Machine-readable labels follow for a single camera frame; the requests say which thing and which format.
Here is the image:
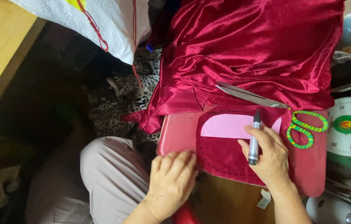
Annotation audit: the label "dark red velvet cut piece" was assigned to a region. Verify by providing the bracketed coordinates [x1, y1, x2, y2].
[196, 104, 297, 187]

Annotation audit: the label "person's grey trousers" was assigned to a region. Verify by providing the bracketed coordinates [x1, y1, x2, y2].
[26, 136, 163, 224]

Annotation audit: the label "scissors with green yellow handles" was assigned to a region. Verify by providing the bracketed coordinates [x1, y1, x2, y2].
[215, 81, 329, 149]

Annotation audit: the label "grey marker pen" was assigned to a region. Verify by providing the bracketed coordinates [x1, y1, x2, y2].
[248, 110, 262, 166]

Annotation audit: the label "pink paper pattern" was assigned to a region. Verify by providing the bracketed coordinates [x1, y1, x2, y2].
[200, 113, 282, 139]

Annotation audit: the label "red plastic stool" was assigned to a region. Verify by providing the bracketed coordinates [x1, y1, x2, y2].
[156, 104, 328, 198]

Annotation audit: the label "white paper tag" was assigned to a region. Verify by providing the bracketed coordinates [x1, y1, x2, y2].
[257, 189, 272, 210]

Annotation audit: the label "person's left hand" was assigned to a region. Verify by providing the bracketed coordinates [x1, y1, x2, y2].
[144, 150, 199, 221]

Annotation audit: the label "leopard print fabric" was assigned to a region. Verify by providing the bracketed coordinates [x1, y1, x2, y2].
[88, 47, 163, 145]

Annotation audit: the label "white woven sack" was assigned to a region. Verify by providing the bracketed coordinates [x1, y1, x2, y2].
[9, 0, 152, 66]

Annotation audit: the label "large red velvet fabric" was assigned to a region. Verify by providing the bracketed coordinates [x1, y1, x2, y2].
[120, 0, 346, 135]

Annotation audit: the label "person's right hand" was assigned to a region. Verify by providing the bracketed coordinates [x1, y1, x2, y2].
[237, 123, 297, 191]

